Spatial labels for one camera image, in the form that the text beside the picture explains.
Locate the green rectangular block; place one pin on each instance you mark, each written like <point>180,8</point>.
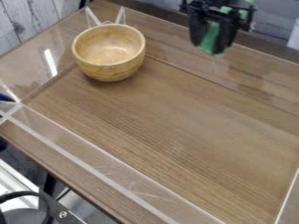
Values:
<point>209,37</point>

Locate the light wooden bowl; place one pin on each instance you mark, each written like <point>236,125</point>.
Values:
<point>109,51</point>

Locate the black table leg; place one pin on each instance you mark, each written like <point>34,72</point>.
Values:
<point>49,184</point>

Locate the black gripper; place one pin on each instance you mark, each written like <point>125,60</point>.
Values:
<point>232,14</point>

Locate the black metal base plate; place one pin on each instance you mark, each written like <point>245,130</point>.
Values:
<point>57,214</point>

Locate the clear acrylic tray wall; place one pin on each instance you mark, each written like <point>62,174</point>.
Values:
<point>188,144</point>

